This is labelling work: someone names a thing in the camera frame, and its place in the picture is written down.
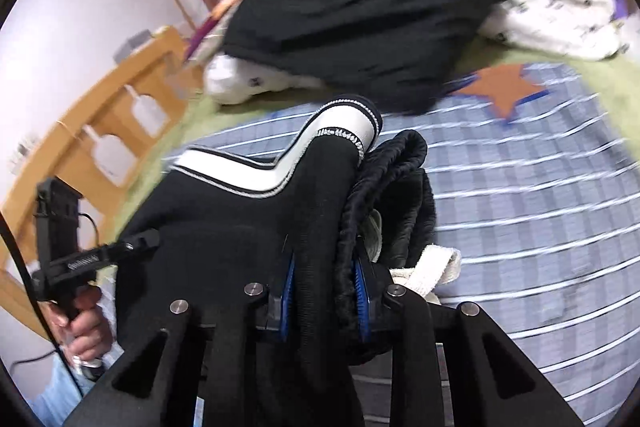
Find wooden bed guard rail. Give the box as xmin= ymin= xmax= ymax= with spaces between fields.
xmin=0 ymin=25 xmax=202 ymax=343

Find black pants with white stripe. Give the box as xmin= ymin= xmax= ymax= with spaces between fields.
xmin=115 ymin=95 xmax=461 ymax=426

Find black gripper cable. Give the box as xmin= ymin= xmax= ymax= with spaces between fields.
xmin=0 ymin=210 xmax=87 ymax=400

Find purple patterned pillow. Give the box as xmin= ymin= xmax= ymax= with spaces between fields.
xmin=183 ymin=0 xmax=243 ymax=67

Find black garment pile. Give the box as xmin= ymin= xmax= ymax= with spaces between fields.
xmin=222 ymin=0 xmax=504 ymax=114

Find person's left hand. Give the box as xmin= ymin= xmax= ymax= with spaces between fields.
xmin=43 ymin=286 xmax=113 ymax=364

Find grey checkered bed mat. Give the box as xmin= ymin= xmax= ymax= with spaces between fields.
xmin=96 ymin=60 xmax=640 ymax=427

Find white floral quilt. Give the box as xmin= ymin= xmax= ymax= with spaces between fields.
xmin=203 ymin=0 xmax=626 ymax=105

